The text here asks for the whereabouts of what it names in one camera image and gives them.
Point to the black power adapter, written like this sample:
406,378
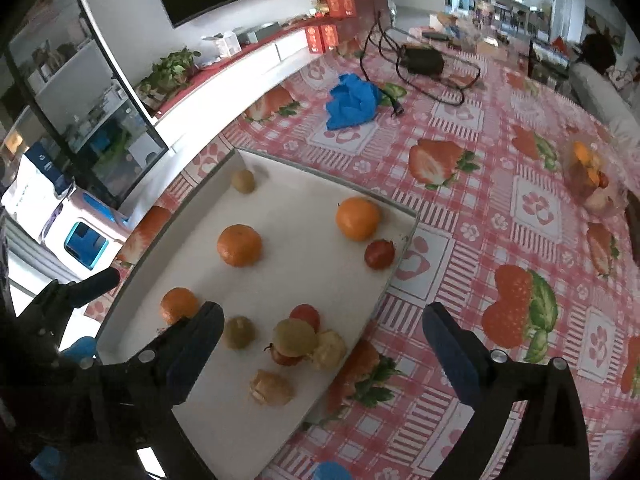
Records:
424,60

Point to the pale round fruit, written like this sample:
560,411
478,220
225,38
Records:
597,202

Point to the brown gift box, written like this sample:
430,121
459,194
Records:
371,1

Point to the orange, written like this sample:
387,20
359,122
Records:
239,245
594,176
356,218
580,152
178,305

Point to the kiwi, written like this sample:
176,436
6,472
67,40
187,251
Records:
295,337
243,180
238,332

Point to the white tissue box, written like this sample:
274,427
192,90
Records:
222,45

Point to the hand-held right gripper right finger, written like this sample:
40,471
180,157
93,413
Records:
452,360

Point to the strawberry print tablecloth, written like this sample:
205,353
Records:
450,240

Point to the white rectangular tray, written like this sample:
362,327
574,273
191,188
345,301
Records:
300,270

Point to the white carton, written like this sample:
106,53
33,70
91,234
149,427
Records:
30,180

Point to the grey box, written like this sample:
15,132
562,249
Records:
257,34

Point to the small red box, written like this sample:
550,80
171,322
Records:
331,37
314,40

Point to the tan wrinkled fruit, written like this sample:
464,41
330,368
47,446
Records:
270,387
331,351

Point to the white sofa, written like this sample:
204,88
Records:
620,110

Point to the red gift box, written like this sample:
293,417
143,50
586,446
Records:
340,4

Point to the blue cloth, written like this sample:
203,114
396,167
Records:
350,102

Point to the dark rounded object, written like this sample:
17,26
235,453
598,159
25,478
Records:
597,52

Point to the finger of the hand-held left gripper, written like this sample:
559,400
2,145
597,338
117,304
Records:
75,295

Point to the white and blue appliance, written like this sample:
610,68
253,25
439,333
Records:
95,220

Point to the clear glass bowl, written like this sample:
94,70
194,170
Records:
572,185

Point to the green potted plant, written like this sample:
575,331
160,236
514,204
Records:
170,70

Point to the red paper ornament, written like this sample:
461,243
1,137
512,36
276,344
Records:
558,45

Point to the glass door cabinet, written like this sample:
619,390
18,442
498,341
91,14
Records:
75,85

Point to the small red fruit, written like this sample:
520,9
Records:
604,180

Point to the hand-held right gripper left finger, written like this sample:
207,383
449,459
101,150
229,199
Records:
195,355

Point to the white television console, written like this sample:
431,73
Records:
225,80

